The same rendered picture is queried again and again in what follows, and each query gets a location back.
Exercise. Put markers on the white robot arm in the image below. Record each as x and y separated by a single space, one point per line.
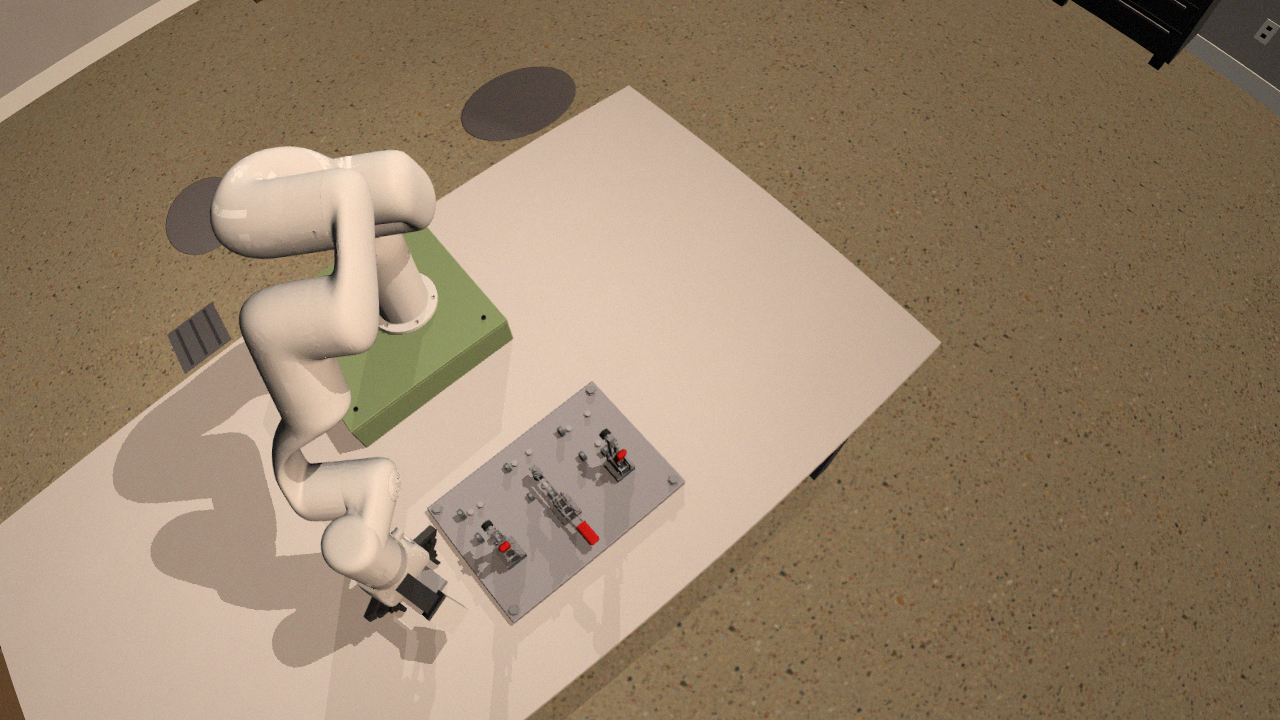
295 330

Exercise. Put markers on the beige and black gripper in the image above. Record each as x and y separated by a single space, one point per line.
423 551

